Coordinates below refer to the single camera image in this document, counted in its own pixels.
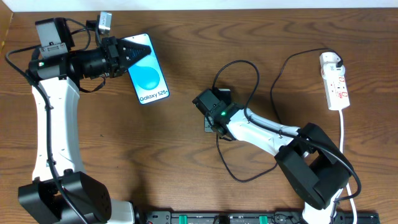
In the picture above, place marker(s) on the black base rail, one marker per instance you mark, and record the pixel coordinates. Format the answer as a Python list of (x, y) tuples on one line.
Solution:
[(166, 217)]

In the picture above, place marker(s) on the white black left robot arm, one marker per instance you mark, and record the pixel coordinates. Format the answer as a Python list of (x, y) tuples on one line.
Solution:
[(61, 191)]

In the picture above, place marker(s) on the brown cardboard side panel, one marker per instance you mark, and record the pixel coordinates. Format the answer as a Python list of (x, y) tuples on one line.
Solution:
[(5, 21)]

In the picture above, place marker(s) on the white USB charger plug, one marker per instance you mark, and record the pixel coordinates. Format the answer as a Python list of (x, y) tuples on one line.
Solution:
[(331, 57)]

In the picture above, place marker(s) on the blue Galaxy smartphone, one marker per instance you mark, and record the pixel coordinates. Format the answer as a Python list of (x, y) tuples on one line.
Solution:
[(146, 75)]

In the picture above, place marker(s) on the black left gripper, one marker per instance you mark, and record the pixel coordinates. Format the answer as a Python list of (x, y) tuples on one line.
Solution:
[(112, 55)]

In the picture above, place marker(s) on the white power strip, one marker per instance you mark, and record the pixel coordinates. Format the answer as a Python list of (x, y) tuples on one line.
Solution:
[(335, 86)]

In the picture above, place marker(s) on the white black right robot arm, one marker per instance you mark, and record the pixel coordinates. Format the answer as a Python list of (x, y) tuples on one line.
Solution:
[(315, 168)]

